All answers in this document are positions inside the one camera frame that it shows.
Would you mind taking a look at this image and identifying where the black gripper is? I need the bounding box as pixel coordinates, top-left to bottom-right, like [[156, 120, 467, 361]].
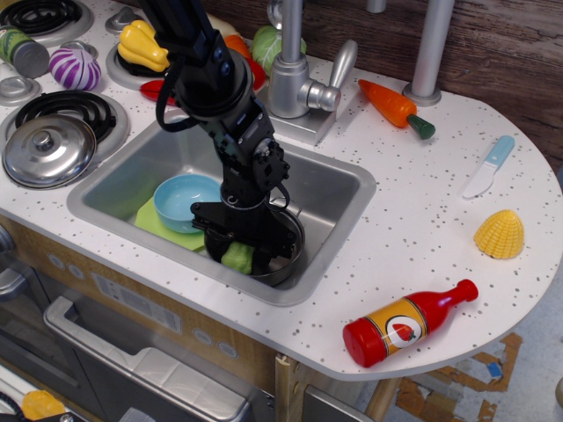
[[191, 200, 296, 275]]

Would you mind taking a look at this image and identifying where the green toy broccoli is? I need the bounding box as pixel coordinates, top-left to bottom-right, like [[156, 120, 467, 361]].
[[221, 242, 254, 275]]

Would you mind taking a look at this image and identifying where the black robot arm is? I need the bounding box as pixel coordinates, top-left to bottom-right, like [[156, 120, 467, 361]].
[[140, 1, 303, 276]]

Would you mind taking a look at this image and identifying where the small steel pan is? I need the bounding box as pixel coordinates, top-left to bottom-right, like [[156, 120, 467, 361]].
[[203, 194, 306, 287]]

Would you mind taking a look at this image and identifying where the light blue plastic bowl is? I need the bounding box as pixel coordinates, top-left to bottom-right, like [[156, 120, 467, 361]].
[[153, 174, 220, 234]]

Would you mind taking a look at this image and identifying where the green plastic plate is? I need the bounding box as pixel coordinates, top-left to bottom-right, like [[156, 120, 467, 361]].
[[135, 198, 204, 252]]

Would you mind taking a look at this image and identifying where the grey metal sink basin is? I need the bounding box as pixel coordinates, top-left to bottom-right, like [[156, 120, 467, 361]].
[[67, 123, 376, 306]]

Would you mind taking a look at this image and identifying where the silver toy faucet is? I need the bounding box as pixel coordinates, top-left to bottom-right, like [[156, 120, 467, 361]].
[[260, 0, 358, 146]]

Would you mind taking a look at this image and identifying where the red toy ketchup bottle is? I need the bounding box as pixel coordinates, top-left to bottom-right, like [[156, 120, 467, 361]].
[[342, 280, 479, 367]]

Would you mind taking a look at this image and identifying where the red toy apple half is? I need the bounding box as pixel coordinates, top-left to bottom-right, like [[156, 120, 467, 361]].
[[246, 58, 267, 92]]

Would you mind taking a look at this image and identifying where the red toy chili pepper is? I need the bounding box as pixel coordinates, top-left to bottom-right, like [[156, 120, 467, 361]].
[[139, 79, 177, 106]]

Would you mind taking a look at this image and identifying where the front left stove burner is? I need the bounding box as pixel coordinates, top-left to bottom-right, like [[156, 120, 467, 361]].
[[1, 91, 129, 161]]

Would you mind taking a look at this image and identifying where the stove burner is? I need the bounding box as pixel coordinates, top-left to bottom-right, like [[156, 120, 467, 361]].
[[1, 91, 129, 161], [106, 40, 170, 91], [1, 0, 93, 47]]

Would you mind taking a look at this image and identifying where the back right stove burner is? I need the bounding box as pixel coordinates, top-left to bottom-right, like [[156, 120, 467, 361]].
[[106, 40, 170, 91]]

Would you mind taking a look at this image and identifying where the orange toy fruit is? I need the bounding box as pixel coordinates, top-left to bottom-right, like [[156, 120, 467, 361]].
[[224, 34, 252, 60]]

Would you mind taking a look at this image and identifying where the green toy cabbage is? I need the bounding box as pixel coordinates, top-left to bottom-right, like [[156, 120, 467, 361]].
[[251, 25, 282, 78]]

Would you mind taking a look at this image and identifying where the orange toy carrot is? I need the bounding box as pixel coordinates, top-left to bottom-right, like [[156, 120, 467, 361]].
[[358, 79, 435, 140]]

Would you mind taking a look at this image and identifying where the steel pot lid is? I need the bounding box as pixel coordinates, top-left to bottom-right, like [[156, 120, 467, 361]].
[[3, 114, 97, 189]]

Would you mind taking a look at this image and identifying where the cream toy bottle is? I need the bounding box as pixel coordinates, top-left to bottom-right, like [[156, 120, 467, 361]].
[[207, 13, 240, 38]]

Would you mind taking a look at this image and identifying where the yellow toy bell pepper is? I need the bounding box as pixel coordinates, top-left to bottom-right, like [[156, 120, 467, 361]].
[[118, 19, 170, 72]]

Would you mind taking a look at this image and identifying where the purple toy onion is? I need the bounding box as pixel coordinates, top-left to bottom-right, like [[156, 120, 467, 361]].
[[49, 47, 101, 91]]

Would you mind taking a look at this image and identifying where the blue white toy knife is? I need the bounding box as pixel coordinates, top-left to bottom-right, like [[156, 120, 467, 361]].
[[462, 135, 515, 199]]

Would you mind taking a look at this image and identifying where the yellow object bottom left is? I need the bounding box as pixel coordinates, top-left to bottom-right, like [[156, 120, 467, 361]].
[[21, 390, 66, 421]]

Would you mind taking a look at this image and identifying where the silver stove knob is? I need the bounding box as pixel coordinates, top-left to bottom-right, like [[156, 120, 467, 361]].
[[105, 8, 143, 35], [0, 76, 42, 106]]

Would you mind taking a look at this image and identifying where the yellow toy corn piece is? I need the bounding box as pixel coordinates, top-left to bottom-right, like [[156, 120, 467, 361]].
[[473, 209, 524, 259]]

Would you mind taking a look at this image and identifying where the silver stove knob left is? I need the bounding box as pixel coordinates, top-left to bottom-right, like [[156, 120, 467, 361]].
[[0, 76, 42, 106]]

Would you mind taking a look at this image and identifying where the green label toy can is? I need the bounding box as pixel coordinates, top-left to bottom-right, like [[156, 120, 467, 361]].
[[1, 25, 49, 78]]

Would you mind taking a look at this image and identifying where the back left stove burner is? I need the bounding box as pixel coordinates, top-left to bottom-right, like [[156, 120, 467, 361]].
[[1, 0, 93, 47]]

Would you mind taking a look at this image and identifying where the grey support pole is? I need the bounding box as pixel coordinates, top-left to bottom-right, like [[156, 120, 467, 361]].
[[403, 0, 455, 107]]

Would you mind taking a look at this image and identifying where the silver oven door handle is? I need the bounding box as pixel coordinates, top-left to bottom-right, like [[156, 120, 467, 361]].
[[44, 296, 254, 421]]

